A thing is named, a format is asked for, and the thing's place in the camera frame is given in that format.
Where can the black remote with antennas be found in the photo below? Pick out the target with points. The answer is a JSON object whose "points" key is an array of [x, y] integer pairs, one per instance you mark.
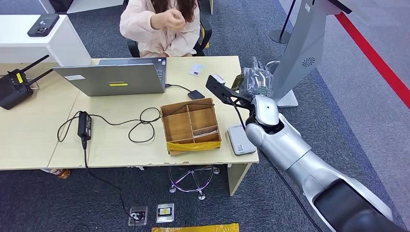
{"points": [[14, 90]]}

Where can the orange snack bag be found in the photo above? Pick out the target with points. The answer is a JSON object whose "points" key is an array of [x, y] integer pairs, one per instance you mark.
{"points": [[61, 173]]}

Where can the chrome stanchion base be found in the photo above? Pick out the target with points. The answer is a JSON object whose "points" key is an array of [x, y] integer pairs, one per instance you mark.
{"points": [[271, 64]]}

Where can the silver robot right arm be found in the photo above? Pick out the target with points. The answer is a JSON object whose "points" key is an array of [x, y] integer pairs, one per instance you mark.
{"points": [[304, 160]]}

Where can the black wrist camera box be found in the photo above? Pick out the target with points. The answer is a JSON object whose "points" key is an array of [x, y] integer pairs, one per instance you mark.
{"points": [[221, 89]]}

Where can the open floor socket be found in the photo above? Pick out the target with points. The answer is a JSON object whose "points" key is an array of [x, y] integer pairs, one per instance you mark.
{"points": [[138, 215]]}

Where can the grey laptop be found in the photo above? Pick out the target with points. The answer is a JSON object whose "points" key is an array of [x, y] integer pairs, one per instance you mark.
{"points": [[116, 80]]}

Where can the person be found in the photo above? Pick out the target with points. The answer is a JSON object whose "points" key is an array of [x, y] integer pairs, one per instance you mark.
{"points": [[160, 38]]}

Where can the person's right hand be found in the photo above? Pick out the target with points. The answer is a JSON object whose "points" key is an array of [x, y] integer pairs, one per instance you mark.
{"points": [[168, 20]]}

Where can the white cabinet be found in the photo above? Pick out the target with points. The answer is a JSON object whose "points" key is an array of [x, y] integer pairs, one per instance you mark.
{"points": [[62, 44]]}

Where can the clear remote stand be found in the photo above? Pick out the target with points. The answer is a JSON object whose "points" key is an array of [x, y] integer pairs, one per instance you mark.
{"points": [[33, 85]]}

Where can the grey kiosk stand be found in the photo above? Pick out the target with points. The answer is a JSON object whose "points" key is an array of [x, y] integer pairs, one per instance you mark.
{"points": [[304, 41]]}

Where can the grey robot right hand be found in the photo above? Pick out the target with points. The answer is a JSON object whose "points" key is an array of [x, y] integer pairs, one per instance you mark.
{"points": [[257, 81]]}

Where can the white ID card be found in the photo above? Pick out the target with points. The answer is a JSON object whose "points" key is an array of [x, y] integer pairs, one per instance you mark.
{"points": [[196, 69]]}

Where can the black office chair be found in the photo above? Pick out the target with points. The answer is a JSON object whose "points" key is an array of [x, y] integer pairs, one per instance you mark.
{"points": [[205, 35]]}

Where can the divided cardboard box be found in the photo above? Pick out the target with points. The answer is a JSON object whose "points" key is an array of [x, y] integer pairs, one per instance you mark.
{"points": [[177, 126]]}

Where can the white card reader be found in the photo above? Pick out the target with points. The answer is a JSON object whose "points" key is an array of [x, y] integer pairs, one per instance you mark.
{"points": [[240, 141]]}

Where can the small black hub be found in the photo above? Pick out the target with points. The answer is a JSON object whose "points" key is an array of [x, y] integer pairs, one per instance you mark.
{"points": [[196, 94]]}

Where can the black stanchion post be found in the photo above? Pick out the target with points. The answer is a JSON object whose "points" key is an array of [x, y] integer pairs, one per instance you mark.
{"points": [[279, 37]]}

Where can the white desk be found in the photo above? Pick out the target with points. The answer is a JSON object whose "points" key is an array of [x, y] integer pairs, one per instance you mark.
{"points": [[94, 4]]}

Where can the dark room key card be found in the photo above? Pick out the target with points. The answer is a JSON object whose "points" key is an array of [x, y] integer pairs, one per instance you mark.
{"points": [[237, 82]]}

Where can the black power adapter brick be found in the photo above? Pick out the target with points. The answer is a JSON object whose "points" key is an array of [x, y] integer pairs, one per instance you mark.
{"points": [[84, 125]]}

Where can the floor socket yellow label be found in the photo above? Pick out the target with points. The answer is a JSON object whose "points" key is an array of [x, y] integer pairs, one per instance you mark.
{"points": [[165, 213]]}

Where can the pale room key card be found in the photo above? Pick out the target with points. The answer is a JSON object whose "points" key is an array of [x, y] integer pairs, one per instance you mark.
{"points": [[209, 133]]}

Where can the black smartphone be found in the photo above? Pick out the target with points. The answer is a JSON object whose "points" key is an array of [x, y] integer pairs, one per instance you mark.
{"points": [[43, 25]]}

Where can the chrome stool base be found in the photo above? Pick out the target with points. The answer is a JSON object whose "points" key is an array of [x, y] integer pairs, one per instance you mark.
{"points": [[190, 179]]}

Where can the yellow packet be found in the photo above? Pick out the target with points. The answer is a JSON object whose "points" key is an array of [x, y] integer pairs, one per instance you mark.
{"points": [[195, 228]]}

